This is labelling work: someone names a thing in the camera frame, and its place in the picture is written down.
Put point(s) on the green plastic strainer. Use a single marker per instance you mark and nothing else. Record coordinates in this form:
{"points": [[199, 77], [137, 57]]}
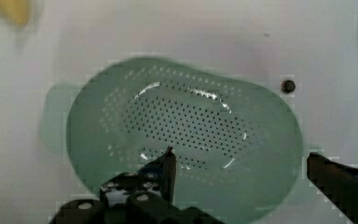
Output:
{"points": [[239, 146]]}

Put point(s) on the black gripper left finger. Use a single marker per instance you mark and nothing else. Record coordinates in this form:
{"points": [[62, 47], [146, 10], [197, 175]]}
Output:
{"points": [[141, 197]]}

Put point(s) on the peeled banana toy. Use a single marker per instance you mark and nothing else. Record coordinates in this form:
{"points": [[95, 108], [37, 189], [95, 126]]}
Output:
{"points": [[18, 11]]}

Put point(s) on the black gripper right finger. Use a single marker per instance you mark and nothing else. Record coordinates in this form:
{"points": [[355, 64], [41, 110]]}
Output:
{"points": [[337, 182]]}

